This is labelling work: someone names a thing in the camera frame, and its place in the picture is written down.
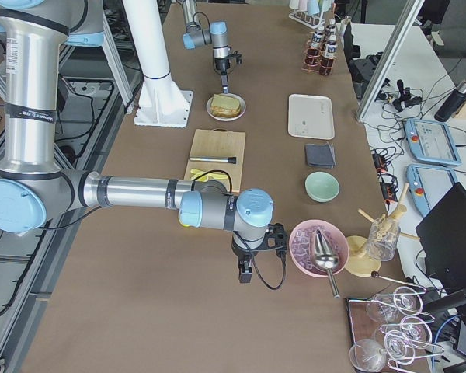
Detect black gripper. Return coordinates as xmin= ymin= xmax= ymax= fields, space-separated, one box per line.
xmin=214 ymin=52 xmax=242 ymax=93
xmin=231 ymin=223 xmax=288 ymax=284

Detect bread slice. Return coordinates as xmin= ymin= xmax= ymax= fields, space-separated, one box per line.
xmin=210 ymin=94 xmax=241 ymax=109
xmin=210 ymin=106 xmax=242 ymax=118

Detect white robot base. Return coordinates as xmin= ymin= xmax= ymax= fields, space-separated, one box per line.
xmin=123 ymin=0 xmax=193 ymax=128

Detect cream rabbit tray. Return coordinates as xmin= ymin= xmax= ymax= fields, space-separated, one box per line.
xmin=287 ymin=94 xmax=335 ymax=140

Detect pink bowl with ice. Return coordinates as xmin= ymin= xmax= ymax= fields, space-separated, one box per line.
xmin=289 ymin=219 xmax=350 ymax=277

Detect wooden cutting board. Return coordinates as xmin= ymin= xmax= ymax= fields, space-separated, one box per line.
xmin=183 ymin=129 xmax=246 ymax=193

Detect steel ice scoop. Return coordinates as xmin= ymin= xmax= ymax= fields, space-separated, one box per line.
xmin=311 ymin=229 xmax=340 ymax=298

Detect steel muddler black tip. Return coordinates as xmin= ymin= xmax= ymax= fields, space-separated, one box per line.
xmin=189 ymin=156 xmax=237 ymax=164

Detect yellow plastic knife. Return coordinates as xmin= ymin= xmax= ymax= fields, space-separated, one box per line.
xmin=190 ymin=169 xmax=228 ymax=182

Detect tea bottle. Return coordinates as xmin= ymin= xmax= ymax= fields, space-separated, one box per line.
xmin=319 ymin=35 xmax=338 ymax=76
xmin=304 ymin=26 xmax=325 ymax=68
xmin=325 ymin=18 xmax=336 ymax=40

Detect green ceramic bowl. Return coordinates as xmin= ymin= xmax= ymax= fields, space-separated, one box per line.
xmin=304 ymin=172 xmax=340 ymax=203

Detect grey folded cloth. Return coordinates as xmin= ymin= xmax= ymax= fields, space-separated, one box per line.
xmin=304 ymin=143 xmax=336 ymax=169

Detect glass mug on stand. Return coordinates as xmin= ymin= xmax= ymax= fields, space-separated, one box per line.
xmin=365 ymin=218 xmax=401 ymax=261

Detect wine glass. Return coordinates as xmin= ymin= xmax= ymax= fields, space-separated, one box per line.
xmin=349 ymin=339 xmax=388 ymax=372

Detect blue teach pendant near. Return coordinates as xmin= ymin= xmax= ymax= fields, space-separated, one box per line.
xmin=405 ymin=164 xmax=457 ymax=217

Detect blue teach pendant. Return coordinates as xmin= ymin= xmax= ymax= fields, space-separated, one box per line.
xmin=405 ymin=164 xmax=457 ymax=217
xmin=404 ymin=119 xmax=462 ymax=166

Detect black monitor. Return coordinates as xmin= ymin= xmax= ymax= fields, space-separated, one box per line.
xmin=416 ymin=183 xmax=466 ymax=291

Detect blue teach pendant far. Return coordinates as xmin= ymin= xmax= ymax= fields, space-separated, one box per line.
xmin=404 ymin=119 xmax=462 ymax=166

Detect black thermos bottle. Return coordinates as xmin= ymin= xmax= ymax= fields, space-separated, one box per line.
xmin=434 ymin=80 xmax=466 ymax=122

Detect copper wire bottle rack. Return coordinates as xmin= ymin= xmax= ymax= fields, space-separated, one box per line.
xmin=302 ymin=23 xmax=338 ymax=76

